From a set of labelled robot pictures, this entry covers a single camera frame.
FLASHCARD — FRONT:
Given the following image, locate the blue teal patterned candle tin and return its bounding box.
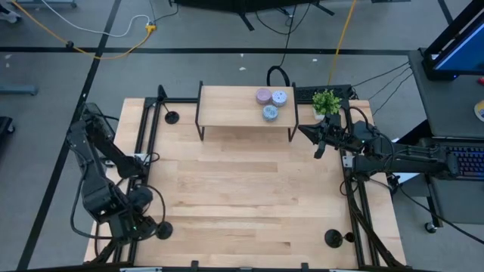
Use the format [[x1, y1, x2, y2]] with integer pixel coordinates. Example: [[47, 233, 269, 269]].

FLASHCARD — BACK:
[[262, 104, 280, 122]]

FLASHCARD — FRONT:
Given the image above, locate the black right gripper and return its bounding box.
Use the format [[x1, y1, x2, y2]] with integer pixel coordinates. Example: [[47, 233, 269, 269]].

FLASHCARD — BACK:
[[297, 113, 366, 160]]

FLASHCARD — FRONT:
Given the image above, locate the grey floor bar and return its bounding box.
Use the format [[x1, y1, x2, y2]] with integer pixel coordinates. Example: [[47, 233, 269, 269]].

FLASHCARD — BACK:
[[0, 83, 39, 97]]

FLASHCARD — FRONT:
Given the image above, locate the yellow extension cord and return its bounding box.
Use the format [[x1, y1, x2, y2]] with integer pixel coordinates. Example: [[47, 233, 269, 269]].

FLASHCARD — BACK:
[[10, 0, 157, 61]]

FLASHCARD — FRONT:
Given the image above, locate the black aluminium rig frame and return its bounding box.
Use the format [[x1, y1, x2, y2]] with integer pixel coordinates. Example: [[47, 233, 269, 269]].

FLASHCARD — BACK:
[[88, 83, 411, 272]]

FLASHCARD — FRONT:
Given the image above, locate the white floor cable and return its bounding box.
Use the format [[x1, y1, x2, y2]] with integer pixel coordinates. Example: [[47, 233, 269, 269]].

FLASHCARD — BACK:
[[40, 0, 152, 39]]

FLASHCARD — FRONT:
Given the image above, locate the backlit computer keyboard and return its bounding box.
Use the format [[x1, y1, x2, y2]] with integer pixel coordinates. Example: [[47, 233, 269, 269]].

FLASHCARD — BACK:
[[445, 145, 484, 179]]

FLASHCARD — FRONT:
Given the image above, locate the black control box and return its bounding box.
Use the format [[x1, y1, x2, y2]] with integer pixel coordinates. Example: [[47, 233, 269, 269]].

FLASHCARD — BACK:
[[79, 102, 114, 131]]

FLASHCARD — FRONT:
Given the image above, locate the person's shoe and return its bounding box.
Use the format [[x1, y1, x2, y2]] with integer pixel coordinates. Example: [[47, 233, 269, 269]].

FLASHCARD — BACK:
[[0, 2, 23, 24]]

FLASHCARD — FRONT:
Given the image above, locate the black backdrop panel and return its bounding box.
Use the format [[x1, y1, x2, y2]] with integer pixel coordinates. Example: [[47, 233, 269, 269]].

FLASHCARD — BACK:
[[169, 0, 336, 32]]

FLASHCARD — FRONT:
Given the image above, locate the green plant in white pot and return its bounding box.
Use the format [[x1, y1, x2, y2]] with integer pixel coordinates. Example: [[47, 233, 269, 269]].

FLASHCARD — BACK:
[[312, 88, 343, 121]]

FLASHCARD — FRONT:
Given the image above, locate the yellow hanging cable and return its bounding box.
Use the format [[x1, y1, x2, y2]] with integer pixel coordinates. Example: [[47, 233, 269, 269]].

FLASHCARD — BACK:
[[327, 0, 358, 86]]

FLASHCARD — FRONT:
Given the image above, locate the white paper sheet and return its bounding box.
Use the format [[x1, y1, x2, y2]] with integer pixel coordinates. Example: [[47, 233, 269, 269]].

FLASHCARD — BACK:
[[395, 172, 421, 184]]

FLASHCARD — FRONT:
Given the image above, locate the pink candle tin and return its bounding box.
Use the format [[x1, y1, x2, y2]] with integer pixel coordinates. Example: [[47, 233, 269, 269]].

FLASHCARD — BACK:
[[255, 88, 273, 106]]

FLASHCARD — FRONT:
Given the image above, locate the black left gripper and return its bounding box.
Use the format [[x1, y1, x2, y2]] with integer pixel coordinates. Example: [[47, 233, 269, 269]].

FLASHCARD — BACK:
[[107, 207, 160, 243]]

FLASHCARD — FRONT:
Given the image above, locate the round yellow white object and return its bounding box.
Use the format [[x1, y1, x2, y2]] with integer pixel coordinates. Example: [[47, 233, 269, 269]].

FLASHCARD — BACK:
[[473, 99, 484, 123]]

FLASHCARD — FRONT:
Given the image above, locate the wooden shelf with black legs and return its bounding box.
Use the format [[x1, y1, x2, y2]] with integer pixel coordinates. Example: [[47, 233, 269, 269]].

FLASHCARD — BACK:
[[194, 80, 299, 143]]

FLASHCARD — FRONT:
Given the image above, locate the large computer monitor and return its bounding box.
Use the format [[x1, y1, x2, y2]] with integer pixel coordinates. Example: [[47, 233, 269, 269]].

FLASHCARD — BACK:
[[420, 0, 484, 82]]

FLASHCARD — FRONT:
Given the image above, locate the grey desk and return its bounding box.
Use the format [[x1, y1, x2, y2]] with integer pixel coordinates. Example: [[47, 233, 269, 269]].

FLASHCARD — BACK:
[[407, 48, 484, 227]]

